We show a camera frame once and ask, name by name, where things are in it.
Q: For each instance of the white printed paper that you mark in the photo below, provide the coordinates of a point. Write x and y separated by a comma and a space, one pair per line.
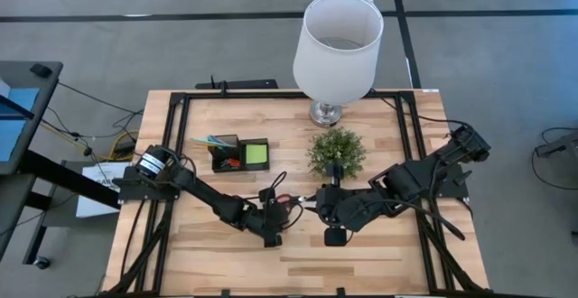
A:
88, 210

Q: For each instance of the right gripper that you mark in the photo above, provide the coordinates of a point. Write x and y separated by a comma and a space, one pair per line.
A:
336, 207

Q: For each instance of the black caster wheel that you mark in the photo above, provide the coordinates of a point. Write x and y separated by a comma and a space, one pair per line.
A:
42, 263

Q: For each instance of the black aluminium table frame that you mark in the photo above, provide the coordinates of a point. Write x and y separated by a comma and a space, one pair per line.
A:
293, 95

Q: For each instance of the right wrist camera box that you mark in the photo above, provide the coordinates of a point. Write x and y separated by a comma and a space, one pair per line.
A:
335, 236

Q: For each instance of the black mesh desk organizer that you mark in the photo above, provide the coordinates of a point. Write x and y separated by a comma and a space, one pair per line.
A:
241, 153

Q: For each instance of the green potted plant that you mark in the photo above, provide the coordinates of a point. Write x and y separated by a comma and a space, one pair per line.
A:
336, 149

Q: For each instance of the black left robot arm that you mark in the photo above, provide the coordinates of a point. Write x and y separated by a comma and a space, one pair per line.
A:
212, 201

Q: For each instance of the small black desk object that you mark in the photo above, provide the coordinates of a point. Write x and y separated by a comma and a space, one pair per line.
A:
40, 70

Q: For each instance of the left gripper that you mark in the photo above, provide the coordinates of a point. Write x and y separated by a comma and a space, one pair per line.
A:
271, 216

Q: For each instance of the green sticky note pad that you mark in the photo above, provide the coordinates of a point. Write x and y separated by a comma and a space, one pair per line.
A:
256, 154

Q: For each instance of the light teal pen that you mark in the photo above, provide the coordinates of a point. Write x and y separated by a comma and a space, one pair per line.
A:
203, 142

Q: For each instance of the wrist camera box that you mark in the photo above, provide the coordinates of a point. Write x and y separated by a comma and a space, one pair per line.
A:
335, 236
272, 240

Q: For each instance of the grey side desk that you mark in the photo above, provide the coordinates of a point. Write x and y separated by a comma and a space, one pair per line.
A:
47, 108

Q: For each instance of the white shade table lamp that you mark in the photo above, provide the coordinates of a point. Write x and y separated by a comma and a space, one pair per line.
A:
336, 63

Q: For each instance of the black power strip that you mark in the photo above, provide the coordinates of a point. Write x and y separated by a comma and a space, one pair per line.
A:
244, 84

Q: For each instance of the blue pad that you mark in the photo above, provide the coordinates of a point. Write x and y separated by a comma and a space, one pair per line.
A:
13, 140

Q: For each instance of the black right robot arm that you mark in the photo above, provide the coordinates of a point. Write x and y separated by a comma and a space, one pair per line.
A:
406, 183

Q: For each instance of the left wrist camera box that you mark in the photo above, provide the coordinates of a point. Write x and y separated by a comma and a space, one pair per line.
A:
272, 240

